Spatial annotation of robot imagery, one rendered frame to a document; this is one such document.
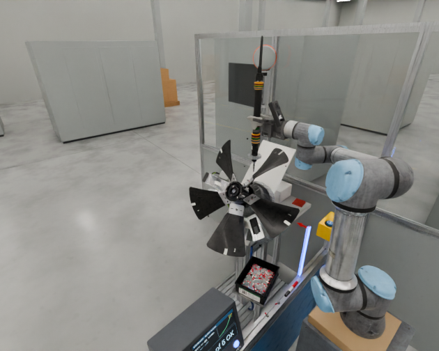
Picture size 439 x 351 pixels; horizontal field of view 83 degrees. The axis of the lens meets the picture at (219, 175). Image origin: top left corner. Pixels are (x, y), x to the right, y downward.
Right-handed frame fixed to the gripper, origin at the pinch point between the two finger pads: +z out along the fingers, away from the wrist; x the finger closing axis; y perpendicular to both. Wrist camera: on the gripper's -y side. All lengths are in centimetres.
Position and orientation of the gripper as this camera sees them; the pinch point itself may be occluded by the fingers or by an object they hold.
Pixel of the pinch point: (252, 115)
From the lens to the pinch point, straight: 126.3
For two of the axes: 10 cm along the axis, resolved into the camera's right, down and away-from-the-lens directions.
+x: 7.2, -3.3, 6.2
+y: 0.1, 8.8, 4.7
